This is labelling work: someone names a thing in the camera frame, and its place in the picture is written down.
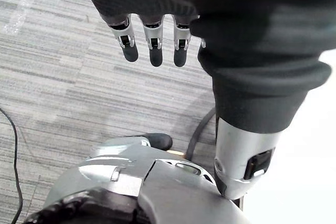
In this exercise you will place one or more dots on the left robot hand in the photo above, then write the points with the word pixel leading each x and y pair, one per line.
pixel 236 37

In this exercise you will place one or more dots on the dark robot foot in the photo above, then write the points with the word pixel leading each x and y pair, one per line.
pixel 158 140

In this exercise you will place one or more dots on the silver robot leg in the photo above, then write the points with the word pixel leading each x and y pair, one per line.
pixel 136 182

